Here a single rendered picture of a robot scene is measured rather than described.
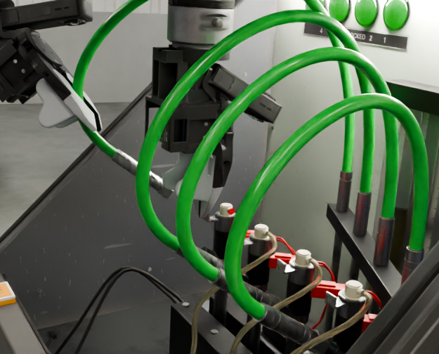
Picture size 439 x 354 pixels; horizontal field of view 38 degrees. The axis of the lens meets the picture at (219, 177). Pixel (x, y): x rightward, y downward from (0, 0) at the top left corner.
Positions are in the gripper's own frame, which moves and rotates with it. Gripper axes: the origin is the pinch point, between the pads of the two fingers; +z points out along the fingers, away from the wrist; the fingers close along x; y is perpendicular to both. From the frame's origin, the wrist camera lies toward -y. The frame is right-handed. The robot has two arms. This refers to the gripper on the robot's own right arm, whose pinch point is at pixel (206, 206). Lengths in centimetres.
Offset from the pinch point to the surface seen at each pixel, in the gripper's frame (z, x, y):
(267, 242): 1.6, 9.4, -2.9
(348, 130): -8.4, 0.3, -22.0
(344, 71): -16.5, -0.2, -20.6
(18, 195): 113, -332, -55
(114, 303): 29.2, -31.1, -0.2
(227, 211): 0.6, 1.0, -2.6
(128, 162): -3.4, -11.1, 6.0
